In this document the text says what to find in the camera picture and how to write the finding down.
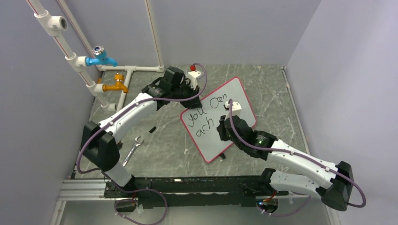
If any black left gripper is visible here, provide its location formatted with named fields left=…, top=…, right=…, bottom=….
left=171, top=80, right=201, bottom=109

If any pink framed whiteboard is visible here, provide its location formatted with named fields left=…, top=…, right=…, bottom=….
left=180, top=76, right=257, bottom=163

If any black marker cap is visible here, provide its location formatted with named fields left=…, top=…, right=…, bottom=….
left=149, top=126, right=157, bottom=133

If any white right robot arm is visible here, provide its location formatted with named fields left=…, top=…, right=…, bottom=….
left=216, top=115, right=353, bottom=211

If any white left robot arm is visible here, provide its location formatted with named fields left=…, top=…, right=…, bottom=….
left=76, top=63, right=207, bottom=197

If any orange brass faucet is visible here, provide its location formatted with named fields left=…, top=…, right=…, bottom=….
left=98, top=73, right=129, bottom=93

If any silver combination wrench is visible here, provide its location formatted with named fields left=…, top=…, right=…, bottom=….
left=122, top=136, right=145, bottom=167

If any blue plastic faucet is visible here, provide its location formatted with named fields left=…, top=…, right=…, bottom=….
left=85, top=45, right=118, bottom=67

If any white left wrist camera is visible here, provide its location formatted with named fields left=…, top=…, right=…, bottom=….
left=186, top=65, right=203, bottom=90

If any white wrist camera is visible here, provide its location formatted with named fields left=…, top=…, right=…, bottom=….
left=224, top=99, right=242, bottom=119
left=186, top=65, right=203, bottom=90

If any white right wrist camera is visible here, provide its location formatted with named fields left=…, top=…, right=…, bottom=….
left=224, top=99, right=242, bottom=119

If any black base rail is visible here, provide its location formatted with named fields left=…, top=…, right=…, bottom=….
left=103, top=175, right=273, bottom=209

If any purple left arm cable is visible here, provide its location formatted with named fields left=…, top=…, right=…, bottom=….
left=76, top=62, right=208, bottom=225

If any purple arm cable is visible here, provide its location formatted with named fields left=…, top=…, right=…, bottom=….
left=76, top=62, right=208, bottom=225
left=228, top=98, right=367, bottom=218

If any white PVC pipe frame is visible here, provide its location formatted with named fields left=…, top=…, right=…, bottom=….
left=26, top=0, right=165, bottom=114

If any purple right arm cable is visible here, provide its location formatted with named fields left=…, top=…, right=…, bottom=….
left=228, top=98, right=367, bottom=218

